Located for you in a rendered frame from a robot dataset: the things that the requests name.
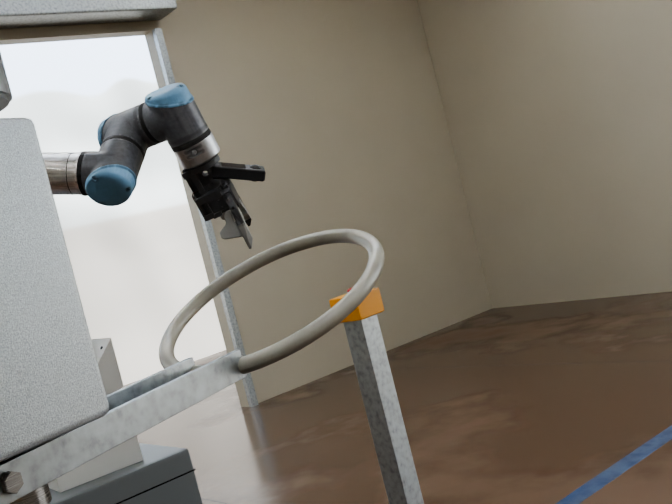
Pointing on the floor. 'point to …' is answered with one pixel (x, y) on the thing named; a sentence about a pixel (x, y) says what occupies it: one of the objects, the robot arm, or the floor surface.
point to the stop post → (381, 400)
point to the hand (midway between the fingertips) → (253, 235)
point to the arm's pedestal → (141, 481)
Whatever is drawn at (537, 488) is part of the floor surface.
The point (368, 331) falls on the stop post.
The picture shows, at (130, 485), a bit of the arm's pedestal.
